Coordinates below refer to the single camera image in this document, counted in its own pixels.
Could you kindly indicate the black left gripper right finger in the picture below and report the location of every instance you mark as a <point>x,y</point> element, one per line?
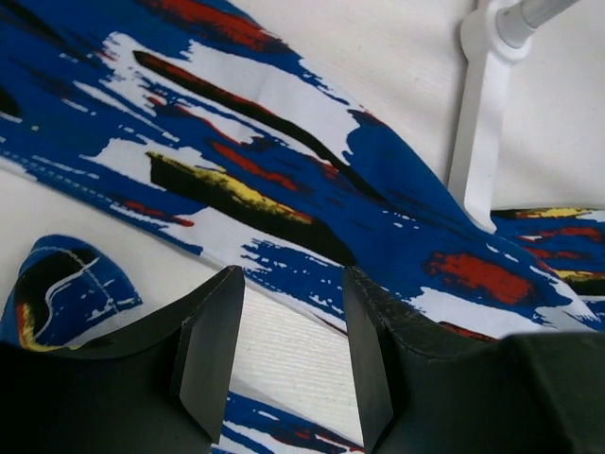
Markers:
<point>423,388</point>

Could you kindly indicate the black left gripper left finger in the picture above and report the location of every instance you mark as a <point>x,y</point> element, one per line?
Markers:
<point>158,385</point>

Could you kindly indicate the blue patterned trousers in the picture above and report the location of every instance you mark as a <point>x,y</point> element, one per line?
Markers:
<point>190,121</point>

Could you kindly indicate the white metal clothes rack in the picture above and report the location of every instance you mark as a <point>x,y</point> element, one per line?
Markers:
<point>494,38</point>

